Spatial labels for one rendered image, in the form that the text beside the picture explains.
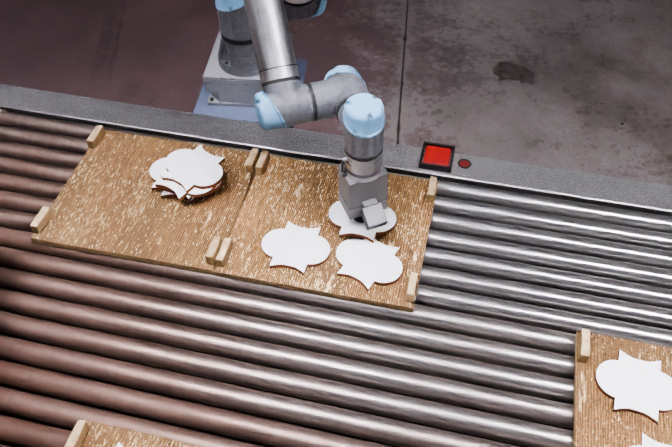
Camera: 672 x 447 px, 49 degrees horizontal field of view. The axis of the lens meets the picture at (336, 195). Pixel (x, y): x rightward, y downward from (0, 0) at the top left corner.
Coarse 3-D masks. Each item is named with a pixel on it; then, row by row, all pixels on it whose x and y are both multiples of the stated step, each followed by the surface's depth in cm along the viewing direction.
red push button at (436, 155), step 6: (426, 150) 175; (432, 150) 175; (438, 150) 175; (444, 150) 175; (450, 150) 175; (426, 156) 173; (432, 156) 173; (438, 156) 173; (444, 156) 173; (426, 162) 172; (432, 162) 172; (438, 162) 172; (444, 162) 172
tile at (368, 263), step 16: (352, 240) 154; (336, 256) 152; (352, 256) 152; (368, 256) 152; (384, 256) 152; (352, 272) 149; (368, 272) 149; (384, 272) 149; (400, 272) 149; (368, 288) 146
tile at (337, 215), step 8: (336, 208) 159; (336, 216) 158; (344, 216) 158; (392, 216) 157; (336, 224) 156; (344, 224) 156; (352, 224) 156; (360, 224) 156; (392, 224) 156; (344, 232) 155; (352, 232) 155; (360, 232) 155; (368, 232) 154; (376, 232) 155; (384, 232) 155; (368, 240) 154
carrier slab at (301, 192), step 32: (288, 160) 172; (256, 192) 166; (288, 192) 165; (320, 192) 165; (416, 192) 165; (256, 224) 159; (320, 224) 159; (416, 224) 159; (256, 256) 153; (416, 256) 153; (288, 288) 149; (320, 288) 148; (352, 288) 148; (384, 288) 147; (416, 288) 147
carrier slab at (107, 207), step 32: (96, 160) 173; (128, 160) 173; (64, 192) 167; (96, 192) 166; (128, 192) 166; (160, 192) 166; (224, 192) 166; (64, 224) 160; (96, 224) 160; (128, 224) 160; (160, 224) 160; (192, 224) 160; (224, 224) 159; (128, 256) 154; (160, 256) 154; (192, 256) 154
